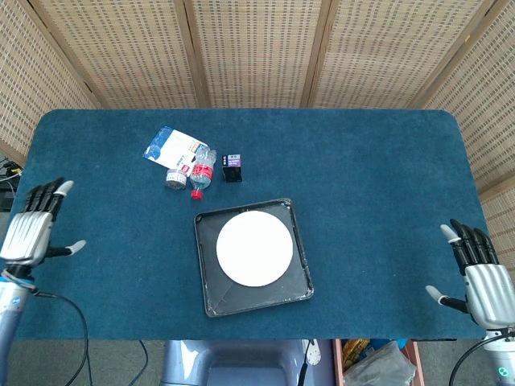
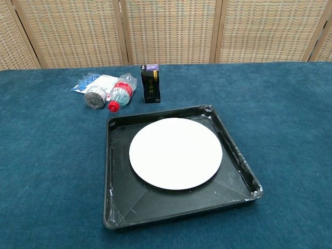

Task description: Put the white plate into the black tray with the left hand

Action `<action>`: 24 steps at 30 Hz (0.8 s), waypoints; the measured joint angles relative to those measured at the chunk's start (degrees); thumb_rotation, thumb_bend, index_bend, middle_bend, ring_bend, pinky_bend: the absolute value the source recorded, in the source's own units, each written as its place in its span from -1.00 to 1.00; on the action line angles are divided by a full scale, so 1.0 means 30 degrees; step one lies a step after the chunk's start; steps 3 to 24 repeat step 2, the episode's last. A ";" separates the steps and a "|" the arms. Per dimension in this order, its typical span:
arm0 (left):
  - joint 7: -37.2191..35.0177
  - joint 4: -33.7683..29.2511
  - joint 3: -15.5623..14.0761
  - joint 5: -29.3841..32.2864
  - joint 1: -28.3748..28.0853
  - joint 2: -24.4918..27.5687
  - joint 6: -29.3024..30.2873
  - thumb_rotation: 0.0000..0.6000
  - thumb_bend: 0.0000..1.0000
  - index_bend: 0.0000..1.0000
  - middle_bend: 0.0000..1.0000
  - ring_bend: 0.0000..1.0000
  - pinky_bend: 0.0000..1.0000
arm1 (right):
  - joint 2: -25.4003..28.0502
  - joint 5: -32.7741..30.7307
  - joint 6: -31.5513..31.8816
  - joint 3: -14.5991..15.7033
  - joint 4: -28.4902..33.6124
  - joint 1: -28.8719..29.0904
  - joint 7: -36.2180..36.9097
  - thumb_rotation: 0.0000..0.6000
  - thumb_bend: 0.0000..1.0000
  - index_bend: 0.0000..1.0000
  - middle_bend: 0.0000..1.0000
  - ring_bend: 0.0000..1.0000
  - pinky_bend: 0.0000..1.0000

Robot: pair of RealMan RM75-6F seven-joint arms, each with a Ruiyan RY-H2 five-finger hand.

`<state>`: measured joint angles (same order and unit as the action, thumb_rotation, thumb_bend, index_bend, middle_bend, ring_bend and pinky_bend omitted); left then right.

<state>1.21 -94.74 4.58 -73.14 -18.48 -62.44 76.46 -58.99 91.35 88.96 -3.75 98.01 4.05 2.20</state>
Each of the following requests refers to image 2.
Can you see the white round plate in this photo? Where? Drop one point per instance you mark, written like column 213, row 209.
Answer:
column 176, row 153

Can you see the black square plastic tray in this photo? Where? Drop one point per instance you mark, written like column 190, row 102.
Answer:
column 122, row 181

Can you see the black box with gold lettering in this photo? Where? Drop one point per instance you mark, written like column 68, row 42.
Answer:
column 151, row 85

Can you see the clear bottle with red cap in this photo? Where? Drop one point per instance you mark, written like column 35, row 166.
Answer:
column 122, row 91

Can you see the steel wool scrubber ball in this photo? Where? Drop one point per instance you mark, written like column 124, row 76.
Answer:
column 95, row 97

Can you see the blue and white plastic packet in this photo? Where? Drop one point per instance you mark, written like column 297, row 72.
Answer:
column 89, row 81

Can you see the woven rattan folding screen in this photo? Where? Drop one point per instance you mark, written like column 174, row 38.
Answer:
column 168, row 31

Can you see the teal blue tablecloth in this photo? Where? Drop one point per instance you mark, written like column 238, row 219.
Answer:
column 285, row 129

